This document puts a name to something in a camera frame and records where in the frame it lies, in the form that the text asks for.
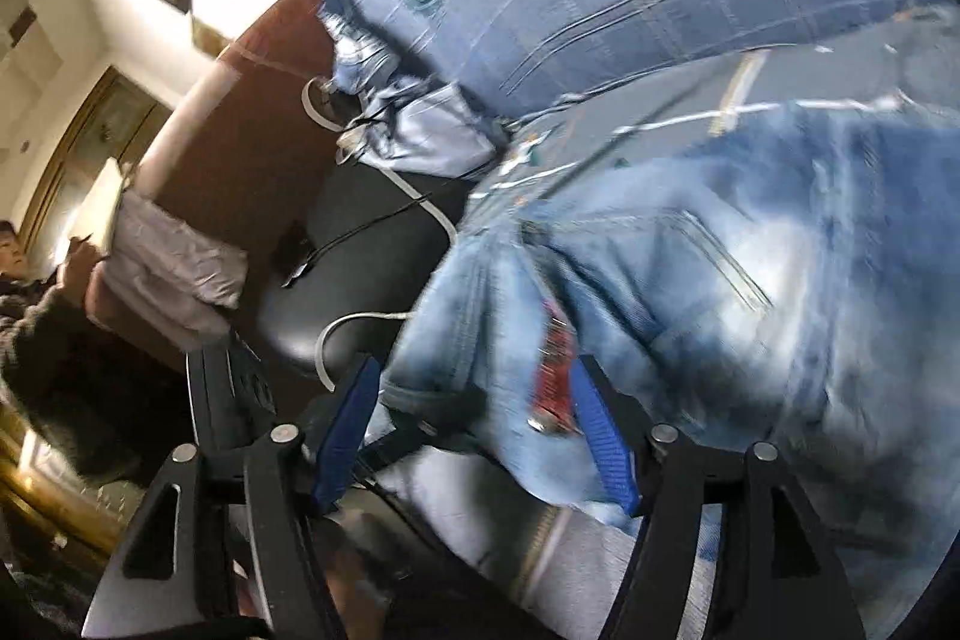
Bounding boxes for open book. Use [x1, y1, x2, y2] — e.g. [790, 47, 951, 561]
[71, 156, 132, 255]

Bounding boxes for grey printed bedsheet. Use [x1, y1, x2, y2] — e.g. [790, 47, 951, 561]
[367, 2, 960, 640]

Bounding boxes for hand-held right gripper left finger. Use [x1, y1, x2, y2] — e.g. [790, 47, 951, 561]
[81, 353, 383, 640]

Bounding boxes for small framed wall picture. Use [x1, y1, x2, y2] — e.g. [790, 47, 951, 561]
[191, 14, 237, 58]

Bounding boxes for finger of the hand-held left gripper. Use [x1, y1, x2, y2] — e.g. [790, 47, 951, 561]
[360, 385, 488, 487]

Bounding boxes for white cable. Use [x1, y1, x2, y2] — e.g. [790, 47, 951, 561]
[300, 77, 460, 390]

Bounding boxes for light blue cloth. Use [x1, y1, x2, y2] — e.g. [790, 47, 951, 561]
[330, 29, 511, 180]

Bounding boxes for blue denim pants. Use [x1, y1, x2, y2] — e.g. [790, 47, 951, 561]
[375, 100, 960, 640]

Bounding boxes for gold framed door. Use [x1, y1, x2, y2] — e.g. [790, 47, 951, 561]
[19, 66, 173, 251]

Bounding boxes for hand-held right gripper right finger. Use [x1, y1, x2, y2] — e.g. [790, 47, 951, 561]
[574, 355, 856, 640]

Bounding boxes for thin black cable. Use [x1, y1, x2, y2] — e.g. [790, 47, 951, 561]
[281, 156, 496, 289]

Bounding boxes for brown headboard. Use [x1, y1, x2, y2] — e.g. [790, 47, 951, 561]
[86, 0, 361, 371]

